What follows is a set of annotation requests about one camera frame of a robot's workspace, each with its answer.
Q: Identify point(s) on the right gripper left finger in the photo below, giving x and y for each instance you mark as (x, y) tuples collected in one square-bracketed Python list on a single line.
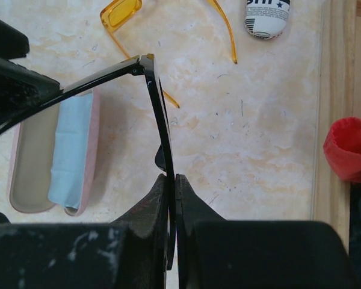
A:
[(143, 260)]

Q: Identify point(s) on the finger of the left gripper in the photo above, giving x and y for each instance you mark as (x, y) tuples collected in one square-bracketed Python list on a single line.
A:
[(13, 43), (22, 90)]

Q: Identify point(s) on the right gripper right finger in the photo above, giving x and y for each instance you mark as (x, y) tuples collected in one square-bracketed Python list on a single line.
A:
[(202, 247)]

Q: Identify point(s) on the pink glasses case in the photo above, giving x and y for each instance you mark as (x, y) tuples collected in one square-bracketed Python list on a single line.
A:
[(29, 177)]

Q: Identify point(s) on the light blue cleaning cloth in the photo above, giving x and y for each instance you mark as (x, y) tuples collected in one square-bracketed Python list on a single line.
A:
[(71, 140)]

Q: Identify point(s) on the black sunglasses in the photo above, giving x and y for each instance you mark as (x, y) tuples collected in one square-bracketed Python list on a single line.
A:
[(136, 66)]

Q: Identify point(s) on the newspaper print glasses case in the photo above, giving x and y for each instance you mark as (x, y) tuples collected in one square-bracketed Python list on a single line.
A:
[(266, 19)]

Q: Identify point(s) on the orange sunglasses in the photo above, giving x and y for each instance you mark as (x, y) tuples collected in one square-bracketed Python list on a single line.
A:
[(194, 42)]

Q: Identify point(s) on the red tank top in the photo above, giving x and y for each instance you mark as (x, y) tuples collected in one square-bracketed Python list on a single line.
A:
[(342, 149)]

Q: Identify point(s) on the wooden clothes rack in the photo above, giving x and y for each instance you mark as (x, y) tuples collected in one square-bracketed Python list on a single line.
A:
[(339, 96)]

